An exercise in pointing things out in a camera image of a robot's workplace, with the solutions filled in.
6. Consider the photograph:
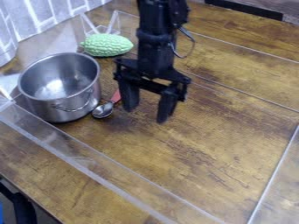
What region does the stainless steel pot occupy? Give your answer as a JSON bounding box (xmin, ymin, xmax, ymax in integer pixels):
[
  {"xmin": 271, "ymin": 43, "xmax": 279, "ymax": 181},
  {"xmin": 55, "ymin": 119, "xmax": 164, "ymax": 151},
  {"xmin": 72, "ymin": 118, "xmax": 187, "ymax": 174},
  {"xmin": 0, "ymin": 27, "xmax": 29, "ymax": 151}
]
[{"xmin": 17, "ymin": 52, "xmax": 101, "ymax": 123}]

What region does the black bar at back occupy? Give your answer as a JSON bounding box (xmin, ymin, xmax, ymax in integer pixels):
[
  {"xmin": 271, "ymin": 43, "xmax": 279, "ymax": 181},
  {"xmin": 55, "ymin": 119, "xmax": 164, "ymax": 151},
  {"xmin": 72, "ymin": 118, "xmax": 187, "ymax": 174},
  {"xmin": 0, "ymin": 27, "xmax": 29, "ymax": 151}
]
[{"xmin": 204, "ymin": 0, "xmax": 284, "ymax": 21}]

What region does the clear acrylic barrier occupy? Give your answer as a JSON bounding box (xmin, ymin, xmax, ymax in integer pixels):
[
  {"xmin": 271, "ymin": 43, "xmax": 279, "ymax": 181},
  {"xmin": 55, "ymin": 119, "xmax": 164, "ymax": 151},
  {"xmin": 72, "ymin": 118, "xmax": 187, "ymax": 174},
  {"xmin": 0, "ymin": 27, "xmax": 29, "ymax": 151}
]
[{"xmin": 0, "ymin": 6, "xmax": 299, "ymax": 224}]

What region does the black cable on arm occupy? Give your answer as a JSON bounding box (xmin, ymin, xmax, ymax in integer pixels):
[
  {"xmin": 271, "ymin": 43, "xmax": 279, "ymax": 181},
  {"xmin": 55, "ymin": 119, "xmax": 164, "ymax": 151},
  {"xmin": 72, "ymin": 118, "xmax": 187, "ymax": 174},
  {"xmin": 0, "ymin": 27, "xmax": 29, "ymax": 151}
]
[{"xmin": 169, "ymin": 24, "xmax": 196, "ymax": 60}]

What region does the black table leg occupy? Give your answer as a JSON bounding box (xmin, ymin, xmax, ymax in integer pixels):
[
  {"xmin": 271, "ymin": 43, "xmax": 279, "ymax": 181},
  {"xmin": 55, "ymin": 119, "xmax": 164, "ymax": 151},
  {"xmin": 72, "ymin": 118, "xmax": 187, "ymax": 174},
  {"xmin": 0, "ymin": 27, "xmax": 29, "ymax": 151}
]
[{"xmin": 0, "ymin": 182, "xmax": 37, "ymax": 224}]

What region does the green bitter melon toy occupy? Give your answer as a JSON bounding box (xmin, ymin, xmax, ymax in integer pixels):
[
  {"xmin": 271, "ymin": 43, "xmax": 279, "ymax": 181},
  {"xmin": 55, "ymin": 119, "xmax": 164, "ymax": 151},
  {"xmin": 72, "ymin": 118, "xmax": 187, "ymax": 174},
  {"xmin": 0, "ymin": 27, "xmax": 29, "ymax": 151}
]
[{"xmin": 79, "ymin": 33, "xmax": 133, "ymax": 57}]

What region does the pink handled metal spoon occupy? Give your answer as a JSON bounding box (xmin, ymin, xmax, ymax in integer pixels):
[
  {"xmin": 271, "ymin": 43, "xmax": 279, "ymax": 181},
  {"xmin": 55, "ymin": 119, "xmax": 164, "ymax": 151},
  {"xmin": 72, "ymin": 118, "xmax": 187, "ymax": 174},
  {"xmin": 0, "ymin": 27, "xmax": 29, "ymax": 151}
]
[{"xmin": 92, "ymin": 90, "xmax": 121, "ymax": 119}]

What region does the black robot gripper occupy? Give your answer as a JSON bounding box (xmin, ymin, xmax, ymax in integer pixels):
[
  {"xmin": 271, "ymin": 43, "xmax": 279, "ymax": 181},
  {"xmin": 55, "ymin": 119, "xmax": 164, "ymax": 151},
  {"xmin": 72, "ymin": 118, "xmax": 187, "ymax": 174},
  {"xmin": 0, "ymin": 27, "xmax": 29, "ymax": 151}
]
[{"xmin": 113, "ymin": 58, "xmax": 192, "ymax": 123}]

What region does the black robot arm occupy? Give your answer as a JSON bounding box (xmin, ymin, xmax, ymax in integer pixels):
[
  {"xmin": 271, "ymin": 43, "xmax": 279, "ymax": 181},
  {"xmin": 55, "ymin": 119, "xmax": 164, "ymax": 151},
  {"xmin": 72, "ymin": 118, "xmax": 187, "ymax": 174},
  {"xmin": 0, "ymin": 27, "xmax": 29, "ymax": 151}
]
[{"xmin": 113, "ymin": 0, "xmax": 193, "ymax": 123}]

